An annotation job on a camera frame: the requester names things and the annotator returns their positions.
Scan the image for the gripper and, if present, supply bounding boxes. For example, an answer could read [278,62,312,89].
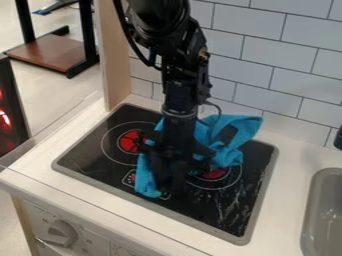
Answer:
[133,105,217,198]

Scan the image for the blue cloth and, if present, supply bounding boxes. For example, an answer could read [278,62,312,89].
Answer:
[132,113,265,200]

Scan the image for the toy stove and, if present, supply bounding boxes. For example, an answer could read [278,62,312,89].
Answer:
[49,102,281,247]

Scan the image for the toy sink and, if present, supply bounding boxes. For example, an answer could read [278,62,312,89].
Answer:
[299,167,342,256]

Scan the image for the black and brown table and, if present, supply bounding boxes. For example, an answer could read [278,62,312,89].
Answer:
[1,0,102,80]

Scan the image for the black computer case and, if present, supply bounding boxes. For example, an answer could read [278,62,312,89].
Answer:
[0,54,34,158]

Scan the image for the light wooden post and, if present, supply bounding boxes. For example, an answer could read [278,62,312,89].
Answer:
[93,0,134,112]

